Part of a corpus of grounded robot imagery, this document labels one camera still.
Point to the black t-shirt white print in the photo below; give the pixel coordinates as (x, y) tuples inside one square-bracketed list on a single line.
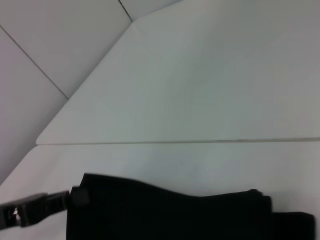
[(175, 215)]

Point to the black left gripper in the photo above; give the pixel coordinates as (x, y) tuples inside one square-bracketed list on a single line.
[(8, 213)]

